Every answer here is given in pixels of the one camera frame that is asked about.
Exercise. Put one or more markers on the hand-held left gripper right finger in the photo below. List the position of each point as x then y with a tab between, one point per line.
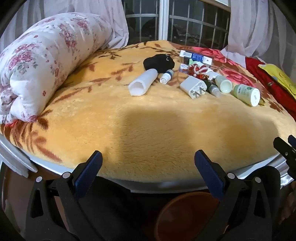
205	169

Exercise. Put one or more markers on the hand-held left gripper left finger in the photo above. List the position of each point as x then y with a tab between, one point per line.
90	171

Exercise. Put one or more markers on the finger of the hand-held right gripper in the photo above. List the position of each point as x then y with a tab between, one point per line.
292	141
282	147

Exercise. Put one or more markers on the orange plastic bin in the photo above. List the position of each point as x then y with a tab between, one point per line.
185	215

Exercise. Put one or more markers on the red and white yarn ornament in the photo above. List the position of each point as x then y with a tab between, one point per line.
198	69

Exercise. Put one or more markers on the blue and white box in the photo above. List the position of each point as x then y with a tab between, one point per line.
198	57

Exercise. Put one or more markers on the person's dark pants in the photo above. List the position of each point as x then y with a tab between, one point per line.
120	208

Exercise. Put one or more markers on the red cloth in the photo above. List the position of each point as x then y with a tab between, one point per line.
272	92

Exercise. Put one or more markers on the yellow snack bag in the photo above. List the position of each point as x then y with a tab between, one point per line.
282	76

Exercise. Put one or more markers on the yellow plush blanket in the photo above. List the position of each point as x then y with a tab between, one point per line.
138	127

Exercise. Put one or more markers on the green-label white bottle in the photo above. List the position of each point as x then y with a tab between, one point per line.
245	92

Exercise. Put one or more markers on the white charger plug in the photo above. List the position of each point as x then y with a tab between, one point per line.
190	84

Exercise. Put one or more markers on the pale green jar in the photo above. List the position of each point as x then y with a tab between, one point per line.
223	84

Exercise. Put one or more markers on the red floral blanket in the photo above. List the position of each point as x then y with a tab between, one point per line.
233	74

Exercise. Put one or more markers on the small white bottle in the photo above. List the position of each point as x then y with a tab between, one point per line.
211	74

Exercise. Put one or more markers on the small bottle with blue cap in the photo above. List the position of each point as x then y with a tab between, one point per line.
165	77

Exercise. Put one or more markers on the white foam tube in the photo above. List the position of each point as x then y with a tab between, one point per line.
143	81

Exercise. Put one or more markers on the pale green small packet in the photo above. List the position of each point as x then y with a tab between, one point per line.
192	61

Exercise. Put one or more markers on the black sock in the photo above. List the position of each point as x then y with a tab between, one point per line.
159	62

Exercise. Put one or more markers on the white box with barcode label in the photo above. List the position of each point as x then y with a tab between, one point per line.
186	53

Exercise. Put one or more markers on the white sheer curtain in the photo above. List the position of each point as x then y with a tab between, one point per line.
111	18
254	27

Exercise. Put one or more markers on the white floral rolled quilt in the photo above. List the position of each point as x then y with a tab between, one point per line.
46	58

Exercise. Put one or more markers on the metal window grille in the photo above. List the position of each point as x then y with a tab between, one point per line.
192	17

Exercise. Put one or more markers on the white window frame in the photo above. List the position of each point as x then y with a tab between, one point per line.
164	20

